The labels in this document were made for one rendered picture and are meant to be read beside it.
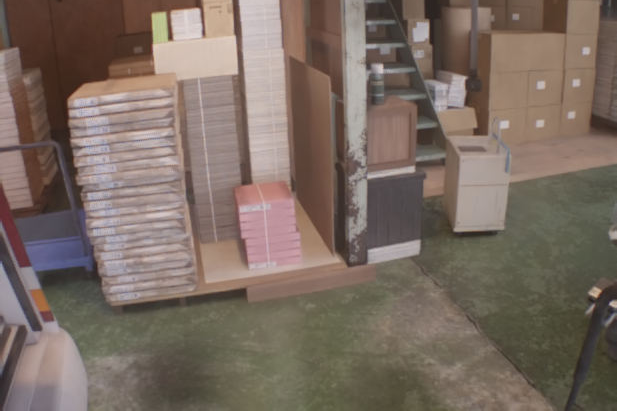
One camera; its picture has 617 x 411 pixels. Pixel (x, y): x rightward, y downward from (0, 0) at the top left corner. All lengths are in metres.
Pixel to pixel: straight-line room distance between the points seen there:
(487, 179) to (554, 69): 2.25
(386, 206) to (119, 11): 4.56
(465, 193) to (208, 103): 1.54
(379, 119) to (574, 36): 3.02
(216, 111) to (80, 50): 4.02
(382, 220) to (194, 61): 1.30
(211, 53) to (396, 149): 1.07
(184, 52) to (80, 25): 3.96
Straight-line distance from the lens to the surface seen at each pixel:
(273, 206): 2.53
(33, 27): 6.66
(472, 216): 3.12
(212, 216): 2.91
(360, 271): 2.66
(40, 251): 3.06
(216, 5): 2.69
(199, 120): 2.72
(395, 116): 2.62
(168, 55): 2.67
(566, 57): 5.15
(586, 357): 1.58
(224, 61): 2.69
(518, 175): 4.14
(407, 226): 2.86
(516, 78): 4.75
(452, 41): 5.10
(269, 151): 2.83
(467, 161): 2.98
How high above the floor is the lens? 1.48
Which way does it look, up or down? 21 degrees down
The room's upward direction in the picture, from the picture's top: 3 degrees counter-clockwise
